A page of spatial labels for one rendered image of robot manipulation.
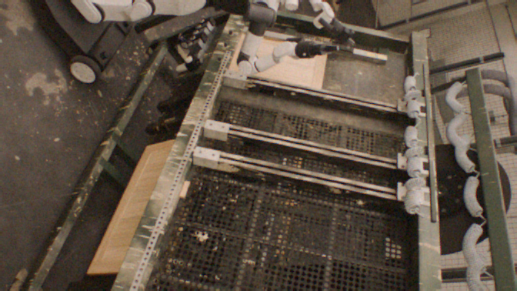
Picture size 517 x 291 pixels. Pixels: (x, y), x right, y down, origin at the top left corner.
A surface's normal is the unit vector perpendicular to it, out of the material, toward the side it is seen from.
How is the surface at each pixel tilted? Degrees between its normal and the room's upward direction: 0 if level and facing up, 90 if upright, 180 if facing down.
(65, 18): 0
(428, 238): 56
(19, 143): 0
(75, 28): 0
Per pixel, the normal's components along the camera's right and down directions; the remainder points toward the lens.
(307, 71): 0.08, -0.64
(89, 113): 0.85, -0.19
